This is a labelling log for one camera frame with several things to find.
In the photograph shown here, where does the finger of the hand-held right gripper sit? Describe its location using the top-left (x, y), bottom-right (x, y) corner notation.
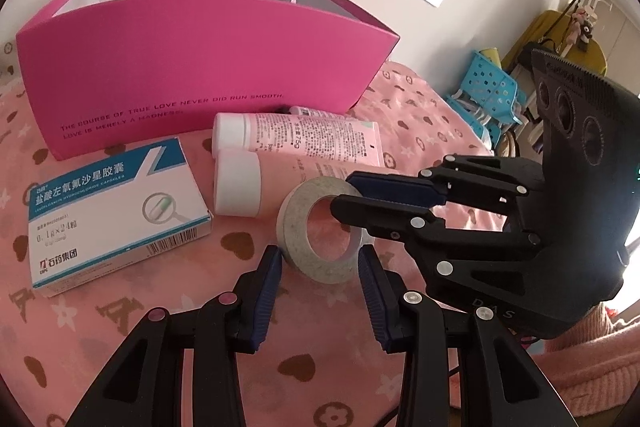
top-left (330, 193), bottom-right (546, 303)
top-left (345, 154), bottom-right (532, 210)

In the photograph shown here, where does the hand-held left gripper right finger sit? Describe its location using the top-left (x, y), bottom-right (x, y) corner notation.
top-left (357, 244), bottom-right (576, 427)

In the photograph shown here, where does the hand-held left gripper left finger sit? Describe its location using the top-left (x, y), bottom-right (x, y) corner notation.
top-left (82, 244), bottom-right (283, 427)

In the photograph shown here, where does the clear tape roll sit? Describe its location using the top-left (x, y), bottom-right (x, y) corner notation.
top-left (276, 177), bottom-right (376, 284)

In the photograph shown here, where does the white printed lotion tube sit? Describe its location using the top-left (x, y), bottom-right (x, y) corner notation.
top-left (211, 112), bottom-right (386, 168)

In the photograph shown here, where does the pink lotion tube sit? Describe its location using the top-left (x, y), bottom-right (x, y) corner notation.
top-left (214, 149), bottom-right (361, 217)

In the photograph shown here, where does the white and blue medicine box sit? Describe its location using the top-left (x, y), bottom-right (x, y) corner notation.
top-left (27, 136), bottom-right (213, 299)

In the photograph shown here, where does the pink cardboard box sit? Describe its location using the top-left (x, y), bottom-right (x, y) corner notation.
top-left (15, 0), bottom-right (401, 160)

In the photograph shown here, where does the person's right forearm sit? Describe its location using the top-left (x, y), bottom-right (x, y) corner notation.
top-left (545, 292), bottom-right (640, 427)

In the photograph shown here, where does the small plush toy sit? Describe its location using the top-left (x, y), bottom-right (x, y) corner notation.
top-left (574, 4), bottom-right (597, 42)

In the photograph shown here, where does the yellow cloth cover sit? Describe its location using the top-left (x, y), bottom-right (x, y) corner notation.
top-left (500, 9), bottom-right (607, 75)

